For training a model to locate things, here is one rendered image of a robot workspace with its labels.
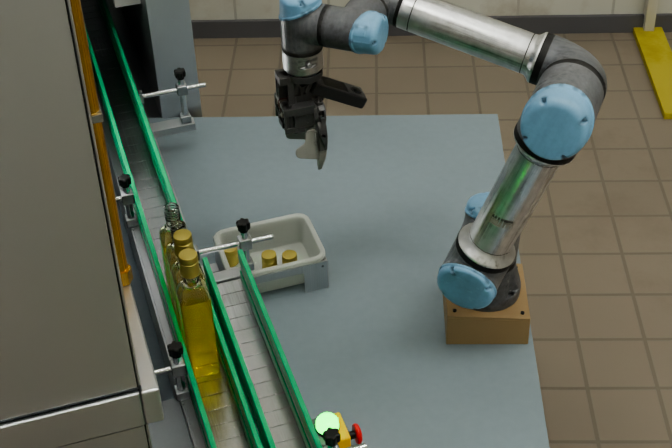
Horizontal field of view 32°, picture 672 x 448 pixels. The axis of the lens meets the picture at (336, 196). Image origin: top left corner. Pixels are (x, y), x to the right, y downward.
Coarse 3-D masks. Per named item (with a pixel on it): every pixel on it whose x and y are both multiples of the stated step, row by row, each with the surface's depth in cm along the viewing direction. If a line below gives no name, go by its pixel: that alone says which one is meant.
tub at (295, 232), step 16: (256, 224) 267; (272, 224) 268; (288, 224) 269; (304, 224) 268; (224, 240) 266; (272, 240) 270; (288, 240) 271; (304, 240) 270; (224, 256) 258; (256, 256) 269; (304, 256) 268; (320, 256) 257; (256, 272) 253
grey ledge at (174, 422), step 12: (168, 408) 217; (180, 408) 217; (168, 420) 215; (180, 420) 215; (156, 432) 213; (168, 432) 212; (180, 432) 212; (156, 444) 210; (168, 444) 210; (180, 444) 210; (192, 444) 210
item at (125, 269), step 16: (80, 0) 141; (80, 16) 141; (80, 32) 142; (80, 48) 144; (96, 96) 149; (96, 112) 150; (96, 128) 151; (96, 144) 152; (112, 192) 157; (112, 208) 159; (112, 224) 160; (128, 272) 166
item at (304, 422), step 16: (240, 256) 238; (240, 272) 243; (256, 288) 230; (256, 304) 230; (272, 336) 219; (272, 352) 224; (288, 368) 213; (288, 384) 213; (288, 400) 216; (304, 416) 203; (304, 432) 208
